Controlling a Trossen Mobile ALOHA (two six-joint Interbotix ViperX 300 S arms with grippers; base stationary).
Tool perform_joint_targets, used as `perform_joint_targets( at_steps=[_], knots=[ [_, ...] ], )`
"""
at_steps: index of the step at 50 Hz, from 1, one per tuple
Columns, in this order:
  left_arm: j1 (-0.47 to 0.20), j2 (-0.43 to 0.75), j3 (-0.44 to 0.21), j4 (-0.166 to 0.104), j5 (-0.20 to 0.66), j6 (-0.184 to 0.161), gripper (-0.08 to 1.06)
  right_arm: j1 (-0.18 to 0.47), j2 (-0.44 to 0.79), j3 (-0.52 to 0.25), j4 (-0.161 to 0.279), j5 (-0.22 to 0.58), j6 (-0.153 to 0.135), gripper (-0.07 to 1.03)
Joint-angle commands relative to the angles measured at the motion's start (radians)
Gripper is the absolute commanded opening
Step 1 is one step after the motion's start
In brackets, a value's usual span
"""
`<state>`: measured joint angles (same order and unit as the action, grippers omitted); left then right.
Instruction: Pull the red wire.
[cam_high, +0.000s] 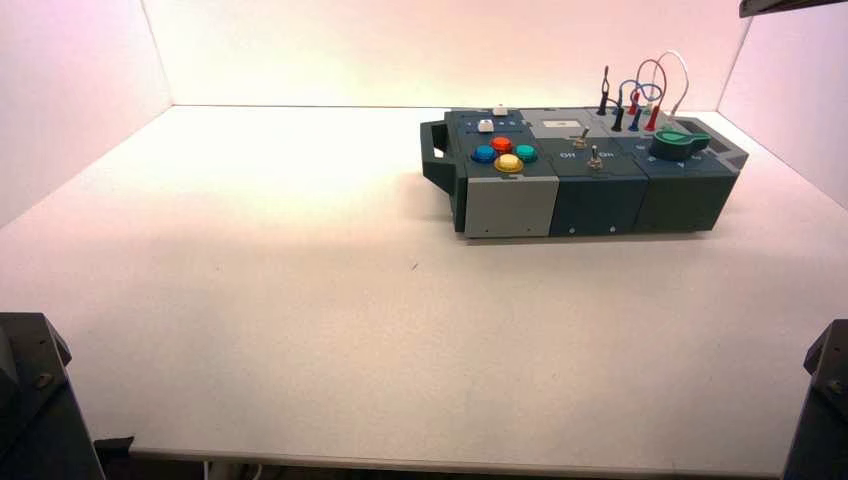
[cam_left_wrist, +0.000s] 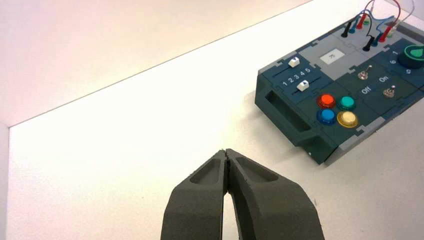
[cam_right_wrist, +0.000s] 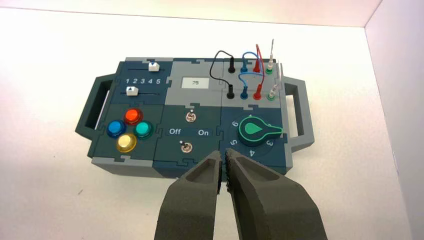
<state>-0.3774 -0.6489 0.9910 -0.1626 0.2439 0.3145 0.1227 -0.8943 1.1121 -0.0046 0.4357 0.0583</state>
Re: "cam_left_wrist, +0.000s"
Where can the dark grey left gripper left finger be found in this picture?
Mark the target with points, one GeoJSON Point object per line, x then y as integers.
{"type": "Point", "coordinates": [195, 212]}

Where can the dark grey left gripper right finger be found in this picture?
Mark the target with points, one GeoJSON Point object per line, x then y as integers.
{"type": "Point", "coordinates": [271, 212]}

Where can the blue round push button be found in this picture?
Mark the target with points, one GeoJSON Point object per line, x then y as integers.
{"type": "Point", "coordinates": [327, 116]}

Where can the yellow round push button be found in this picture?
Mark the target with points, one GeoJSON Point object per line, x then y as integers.
{"type": "Point", "coordinates": [347, 119]}

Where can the red round push button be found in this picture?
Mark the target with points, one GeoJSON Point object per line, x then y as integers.
{"type": "Point", "coordinates": [326, 100]}

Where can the white slider knob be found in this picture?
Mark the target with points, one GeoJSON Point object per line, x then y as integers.
{"type": "Point", "coordinates": [303, 86]}
{"type": "Point", "coordinates": [294, 62]}

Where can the teal round push button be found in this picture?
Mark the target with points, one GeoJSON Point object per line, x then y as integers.
{"type": "Point", "coordinates": [346, 103]}

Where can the dark teal grey control box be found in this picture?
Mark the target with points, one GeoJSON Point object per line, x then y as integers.
{"type": "Point", "coordinates": [351, 89]}

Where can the white rectangular label plate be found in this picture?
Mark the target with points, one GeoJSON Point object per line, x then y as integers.
{"type": "Point", "coordinates": [332, 57]}

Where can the green black rotary knob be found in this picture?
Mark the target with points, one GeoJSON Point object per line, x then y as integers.
{"type": "Point", "coordinates": [412, 55]}

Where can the green banana socket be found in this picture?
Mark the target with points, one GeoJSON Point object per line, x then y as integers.
{"type": "Point", "coordinates": [366, 22]}
{"type": "Point", "coordinates": [391, 33]}

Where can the metal toggle switch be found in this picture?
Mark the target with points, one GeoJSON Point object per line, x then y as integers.
{"type": "Point", "coordinates": [390, 91]}
{"type": "Point", "coordinates": [364, 73]}

